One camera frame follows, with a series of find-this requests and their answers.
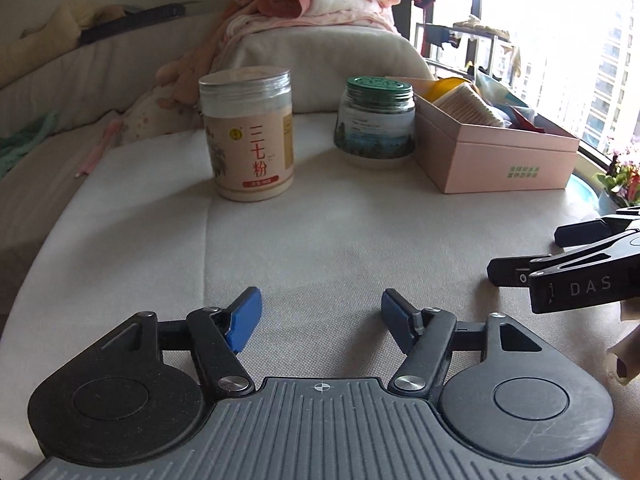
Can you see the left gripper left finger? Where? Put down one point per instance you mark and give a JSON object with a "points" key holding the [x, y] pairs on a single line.
{"points": [[218, 336]]}

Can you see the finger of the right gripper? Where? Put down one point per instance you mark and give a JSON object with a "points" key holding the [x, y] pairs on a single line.
{"points": [[515, 271], [591, 231]]}

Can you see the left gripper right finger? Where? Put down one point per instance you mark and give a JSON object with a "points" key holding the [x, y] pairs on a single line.
{"points": [[425, 338]]}

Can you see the pink flower pot plant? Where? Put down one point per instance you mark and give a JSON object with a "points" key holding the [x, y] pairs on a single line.
{"points": [[621, 180]]}

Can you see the pink cardboard box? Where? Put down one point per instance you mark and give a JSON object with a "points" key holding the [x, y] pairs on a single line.
{"points": [[463, 158]]}

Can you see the red paper packet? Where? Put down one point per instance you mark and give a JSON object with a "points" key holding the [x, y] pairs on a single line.
{"points": [[521, 122]]}

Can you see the cotton swab pack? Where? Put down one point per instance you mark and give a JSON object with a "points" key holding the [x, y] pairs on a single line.
{"points": [[466, 106]]}

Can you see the yellow round container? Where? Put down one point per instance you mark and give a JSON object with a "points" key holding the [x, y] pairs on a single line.
{"points": [[432, 90]]}

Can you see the green lidded glass jar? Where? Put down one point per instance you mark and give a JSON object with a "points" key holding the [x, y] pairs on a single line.
{"points": [[375, 123]]}

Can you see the metal shoe rack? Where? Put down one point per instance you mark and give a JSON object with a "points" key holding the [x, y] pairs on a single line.
{"points": [[466, 48]]}

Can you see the beige lidded powder jar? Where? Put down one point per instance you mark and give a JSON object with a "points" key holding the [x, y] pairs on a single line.
{"points": [[248, 121]]}

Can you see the white floral pillow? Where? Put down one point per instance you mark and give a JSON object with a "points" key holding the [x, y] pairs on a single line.
{"points": [[156, 113]]}

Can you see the green towel blanket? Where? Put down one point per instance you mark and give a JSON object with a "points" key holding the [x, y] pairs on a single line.
{"points": [[14, 148]]}

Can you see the dark flat cushion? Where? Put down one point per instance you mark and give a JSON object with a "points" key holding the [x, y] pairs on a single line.
{"points": [[133, 21]]}

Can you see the pink floral blanket pile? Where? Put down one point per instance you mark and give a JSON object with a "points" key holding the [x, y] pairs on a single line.
{"points": [[245, 17]]}

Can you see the cream plush pillow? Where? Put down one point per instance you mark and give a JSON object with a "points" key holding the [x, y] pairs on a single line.
{"points": [[58, 36]]}

